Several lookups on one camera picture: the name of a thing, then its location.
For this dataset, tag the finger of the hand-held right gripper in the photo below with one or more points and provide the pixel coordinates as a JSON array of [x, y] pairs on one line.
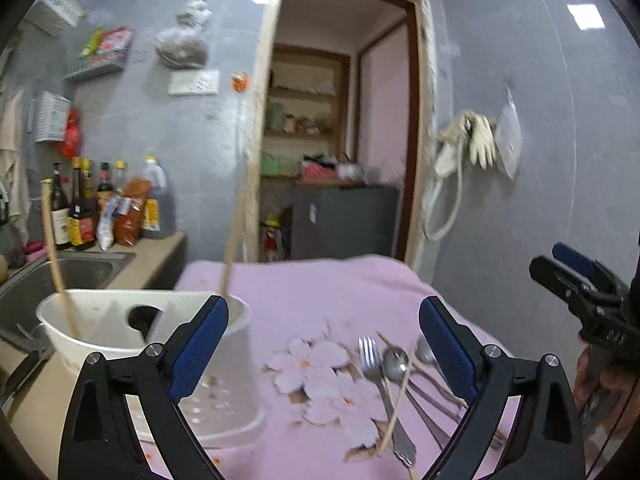
[[575, 259], [557, 277]]

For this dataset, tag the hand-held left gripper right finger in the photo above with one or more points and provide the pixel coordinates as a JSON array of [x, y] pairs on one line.
[[447, 345]]

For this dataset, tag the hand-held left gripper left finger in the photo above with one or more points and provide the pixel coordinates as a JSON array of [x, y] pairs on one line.
[[200, 345]]

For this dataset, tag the white plastic utensil holder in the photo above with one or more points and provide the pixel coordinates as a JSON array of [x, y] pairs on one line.
[[235, 360]]

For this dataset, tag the person's right hand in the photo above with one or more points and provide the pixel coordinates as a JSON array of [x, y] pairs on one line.
[[582, 380]]

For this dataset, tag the silver metal spoon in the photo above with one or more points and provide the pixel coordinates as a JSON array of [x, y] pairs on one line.
[[395, 364], [425, 352]]

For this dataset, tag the silver metal fork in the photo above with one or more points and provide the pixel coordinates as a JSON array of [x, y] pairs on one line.
[[370, 360]]

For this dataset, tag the pink floral tablecloth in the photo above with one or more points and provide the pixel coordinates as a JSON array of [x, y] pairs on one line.
[[310, 300]]

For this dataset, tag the stainless steel sink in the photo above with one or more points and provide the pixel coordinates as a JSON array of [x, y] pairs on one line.
[[85, 270]]

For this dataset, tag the hanging clear plastic bag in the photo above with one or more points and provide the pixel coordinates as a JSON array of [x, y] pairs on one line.
[[509, 135]]

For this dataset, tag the red chili powder bag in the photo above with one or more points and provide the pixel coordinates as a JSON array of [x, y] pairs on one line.
[[131, 215]]

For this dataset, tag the white seasoning bag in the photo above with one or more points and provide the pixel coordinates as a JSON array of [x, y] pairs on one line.
[[107, 230]]

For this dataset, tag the white rubber gloves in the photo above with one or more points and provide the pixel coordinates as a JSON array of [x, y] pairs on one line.
[[475, 140]]

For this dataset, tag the grey cabinet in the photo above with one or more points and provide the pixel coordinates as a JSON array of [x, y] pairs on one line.
[[345, 220]]

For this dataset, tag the plastic cooking oil jug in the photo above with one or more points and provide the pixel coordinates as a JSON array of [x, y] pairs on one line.
[[159, 185]]

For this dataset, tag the soy sauce bottle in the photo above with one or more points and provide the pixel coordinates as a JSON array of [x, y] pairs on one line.
[[82, 225]]

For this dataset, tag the clear bottle yellow cap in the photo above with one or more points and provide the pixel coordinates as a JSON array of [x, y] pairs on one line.
[[120, 180]]

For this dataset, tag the dark sauce bottle red cap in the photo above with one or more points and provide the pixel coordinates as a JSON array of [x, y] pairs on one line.
[[104, 185]]

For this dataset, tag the dark bottle with white label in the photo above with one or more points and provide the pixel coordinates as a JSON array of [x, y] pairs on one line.
[[60, 220]]

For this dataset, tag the metal pot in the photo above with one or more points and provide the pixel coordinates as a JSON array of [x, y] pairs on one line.
[[350, 171]]

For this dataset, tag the red cloth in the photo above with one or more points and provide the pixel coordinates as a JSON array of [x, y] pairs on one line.
[[316, 171]]

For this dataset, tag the red plastic bag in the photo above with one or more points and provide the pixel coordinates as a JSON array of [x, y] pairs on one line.
[[72, 135]]

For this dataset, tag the wooden shelf cabinet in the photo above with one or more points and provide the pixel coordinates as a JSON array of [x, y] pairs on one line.
[[342, 110]]

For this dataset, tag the beige dish cloth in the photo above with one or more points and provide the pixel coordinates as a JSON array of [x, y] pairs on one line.
[[15, 160]]

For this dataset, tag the hanging clear bag of spices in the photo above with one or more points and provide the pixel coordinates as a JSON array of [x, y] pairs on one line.
[[181, 45]]

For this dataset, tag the red seasoning packets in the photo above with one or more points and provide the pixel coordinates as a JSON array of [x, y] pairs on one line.
[[114, 45]]

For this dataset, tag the green seasoning packet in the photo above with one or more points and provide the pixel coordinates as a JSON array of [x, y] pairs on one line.
[[90, 44]]

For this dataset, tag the wooden door frame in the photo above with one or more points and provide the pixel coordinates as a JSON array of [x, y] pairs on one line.
[[424, 160]]

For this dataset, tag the white wall switch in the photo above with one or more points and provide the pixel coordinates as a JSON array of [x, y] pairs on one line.
[[182, 84]]

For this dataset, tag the white wall socket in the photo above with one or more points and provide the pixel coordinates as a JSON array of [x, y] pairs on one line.
[[207, 82]]

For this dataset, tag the orange wall hook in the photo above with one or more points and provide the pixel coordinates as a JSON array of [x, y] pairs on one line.
[[240, 81]]

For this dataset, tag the white perforated wall basket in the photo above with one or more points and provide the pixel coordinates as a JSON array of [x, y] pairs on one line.
[[50, 117]]

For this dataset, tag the grey wall shelf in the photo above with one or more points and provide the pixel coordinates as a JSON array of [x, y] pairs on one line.
[[95, 71]]

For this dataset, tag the tall white slotted wall basket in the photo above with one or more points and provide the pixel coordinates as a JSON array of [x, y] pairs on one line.
[[55, 10]]

